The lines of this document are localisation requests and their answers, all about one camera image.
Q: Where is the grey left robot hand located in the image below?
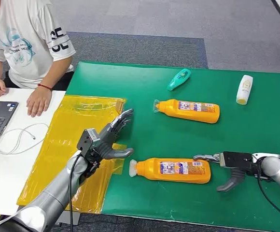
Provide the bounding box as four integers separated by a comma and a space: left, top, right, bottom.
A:
94, 108, 134, 161

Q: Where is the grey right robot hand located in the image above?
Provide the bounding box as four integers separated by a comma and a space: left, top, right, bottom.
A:
192, 153, 247, 193

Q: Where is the orange bottle with clear cap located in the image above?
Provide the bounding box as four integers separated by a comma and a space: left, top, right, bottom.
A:
129, 157, 211, 185
153, 98, 220, 125

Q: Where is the white bottle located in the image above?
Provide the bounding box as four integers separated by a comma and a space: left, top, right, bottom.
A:
235, 74, 254, 106

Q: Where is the teal bottle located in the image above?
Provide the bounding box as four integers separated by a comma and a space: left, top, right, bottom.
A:
167, 68, 192, 91

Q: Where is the green mat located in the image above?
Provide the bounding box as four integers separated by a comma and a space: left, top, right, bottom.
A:
65, 60, 280, 232

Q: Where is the yellow plastic sheet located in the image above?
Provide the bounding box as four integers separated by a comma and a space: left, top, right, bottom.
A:
17, 94, 128, 215

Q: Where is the person's left hand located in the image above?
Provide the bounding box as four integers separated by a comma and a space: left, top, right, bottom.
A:
26, 86, 52, 118

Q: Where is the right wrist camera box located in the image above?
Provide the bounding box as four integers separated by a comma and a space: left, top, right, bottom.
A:
219, 151, 253, 170

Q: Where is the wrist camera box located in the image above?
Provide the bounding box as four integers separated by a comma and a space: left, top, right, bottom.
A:
219, 151, 253, 170
76, 128, 101, 161

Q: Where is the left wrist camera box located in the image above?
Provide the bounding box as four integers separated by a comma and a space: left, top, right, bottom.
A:
76, 128, 101, 161

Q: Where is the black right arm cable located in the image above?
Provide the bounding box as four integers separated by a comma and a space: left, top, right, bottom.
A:
257, 161, 280, 224

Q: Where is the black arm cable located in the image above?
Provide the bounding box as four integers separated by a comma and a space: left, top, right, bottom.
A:
257, 161, 280, 224
68, 153, 82, 232

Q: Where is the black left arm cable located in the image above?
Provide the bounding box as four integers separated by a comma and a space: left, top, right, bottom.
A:
68, 153, 82, 232

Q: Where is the white cable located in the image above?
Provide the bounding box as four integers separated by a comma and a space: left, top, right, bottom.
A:
0, 123, 49, 156

